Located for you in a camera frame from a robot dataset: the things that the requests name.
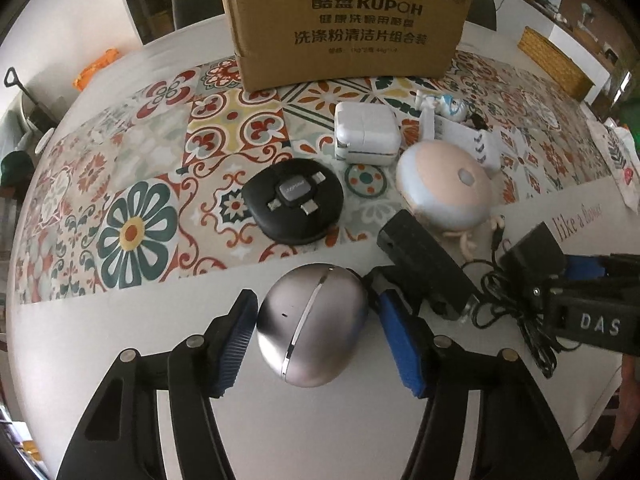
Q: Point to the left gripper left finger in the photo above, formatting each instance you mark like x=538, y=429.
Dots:
x=201, y=369

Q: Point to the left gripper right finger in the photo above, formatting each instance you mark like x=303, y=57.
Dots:
x=433, y=368

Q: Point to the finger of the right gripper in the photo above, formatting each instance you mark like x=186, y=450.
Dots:
x=581, y=268

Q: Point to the black power adapter with cable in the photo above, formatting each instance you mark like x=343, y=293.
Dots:
x=512, y=288

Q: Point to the black rectangular device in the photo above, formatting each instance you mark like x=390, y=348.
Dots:
x=429, y=271

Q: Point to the silver egg-shaped device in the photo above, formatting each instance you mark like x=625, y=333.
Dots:
x=310, y=322

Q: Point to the pink round night light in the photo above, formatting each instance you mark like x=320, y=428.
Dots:
x=444, y=186

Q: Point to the black round cable hub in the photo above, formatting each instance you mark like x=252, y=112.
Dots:
x=294, y=202

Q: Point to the white square charger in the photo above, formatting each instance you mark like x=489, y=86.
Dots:
x=365, y=133

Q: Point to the floral fabric tissue pouch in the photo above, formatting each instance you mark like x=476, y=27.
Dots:
x=616, y=146

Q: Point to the small black round object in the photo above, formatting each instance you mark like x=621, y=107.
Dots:
x=478, y=122

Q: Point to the patterned tile table runner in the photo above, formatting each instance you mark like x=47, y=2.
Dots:
x=193, y=173

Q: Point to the woven wicker box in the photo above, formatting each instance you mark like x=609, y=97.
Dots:
x=555, y=63

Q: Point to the small white blue figurine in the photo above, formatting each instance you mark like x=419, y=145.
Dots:
x=444, y=105

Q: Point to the right dark dining chair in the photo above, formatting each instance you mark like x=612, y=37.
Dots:
x=483, y=13

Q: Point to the dark dining chair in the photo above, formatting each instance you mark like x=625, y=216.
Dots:
x=483, y=13
x=188, y=12

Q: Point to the upright vacuum cleaner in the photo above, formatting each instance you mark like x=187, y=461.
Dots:
x=38, y=115

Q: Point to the orange plastic basket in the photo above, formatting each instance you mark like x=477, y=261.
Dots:
x=84, y=77

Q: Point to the brown cardboard box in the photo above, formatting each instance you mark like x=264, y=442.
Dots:
x=281, y=42

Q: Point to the left dark dining chair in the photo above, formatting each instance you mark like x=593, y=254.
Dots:
x=188, y=12

